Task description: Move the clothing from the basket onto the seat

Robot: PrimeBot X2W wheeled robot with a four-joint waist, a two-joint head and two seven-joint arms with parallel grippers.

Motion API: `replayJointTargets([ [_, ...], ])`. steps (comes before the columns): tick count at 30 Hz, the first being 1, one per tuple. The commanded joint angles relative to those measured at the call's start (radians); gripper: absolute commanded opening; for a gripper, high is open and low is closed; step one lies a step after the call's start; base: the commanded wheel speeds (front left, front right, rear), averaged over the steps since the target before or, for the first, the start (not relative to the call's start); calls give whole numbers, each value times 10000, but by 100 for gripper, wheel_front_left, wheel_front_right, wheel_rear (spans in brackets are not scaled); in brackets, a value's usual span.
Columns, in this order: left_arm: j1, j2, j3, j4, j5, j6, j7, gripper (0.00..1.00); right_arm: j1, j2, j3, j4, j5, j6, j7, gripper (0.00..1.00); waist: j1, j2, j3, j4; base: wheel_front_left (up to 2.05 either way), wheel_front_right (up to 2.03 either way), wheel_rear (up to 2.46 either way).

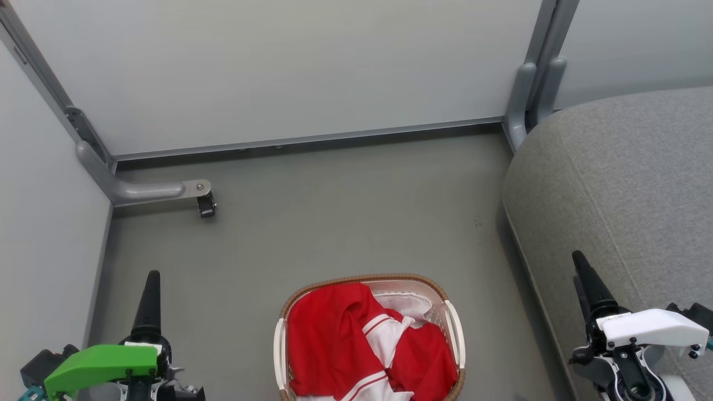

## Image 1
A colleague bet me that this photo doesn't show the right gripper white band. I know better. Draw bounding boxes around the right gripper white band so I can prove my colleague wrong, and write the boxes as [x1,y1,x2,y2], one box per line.
[569,250,711,401]

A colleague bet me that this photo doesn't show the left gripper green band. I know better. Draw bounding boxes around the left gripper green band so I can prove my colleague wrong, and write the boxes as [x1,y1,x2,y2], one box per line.
[43,270,206,401]

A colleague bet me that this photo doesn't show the red and white garment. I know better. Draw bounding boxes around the red and white garment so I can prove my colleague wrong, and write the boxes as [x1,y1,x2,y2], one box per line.
[286,282,459,401]

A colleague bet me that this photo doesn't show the grey fabric sofa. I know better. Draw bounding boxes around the grey fabric sofa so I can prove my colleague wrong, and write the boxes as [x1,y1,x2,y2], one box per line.
[501,86,713,401]

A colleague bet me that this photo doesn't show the grey partition foot bar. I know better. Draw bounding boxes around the grey partition foot bar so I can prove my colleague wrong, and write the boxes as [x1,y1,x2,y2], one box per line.
[76,140,213,208]

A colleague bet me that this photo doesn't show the white laundry basket brown rim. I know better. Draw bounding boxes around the white laundry basket brown rim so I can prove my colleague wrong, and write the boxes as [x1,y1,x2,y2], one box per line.
[273,273,467,401]

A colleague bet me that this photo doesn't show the white basket liner cloth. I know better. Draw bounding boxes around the white basket liner cloth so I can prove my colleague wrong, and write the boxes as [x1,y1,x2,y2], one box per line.
[372,281,447,329]

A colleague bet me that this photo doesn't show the grey partition bottom rail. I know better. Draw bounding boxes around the grey partition bottom rail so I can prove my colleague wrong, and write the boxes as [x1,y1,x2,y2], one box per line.
[113,116,505,163]

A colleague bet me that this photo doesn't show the grey partition corner post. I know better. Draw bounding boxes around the grey partition corner post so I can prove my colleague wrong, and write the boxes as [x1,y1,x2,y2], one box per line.
[0,4,119,170]

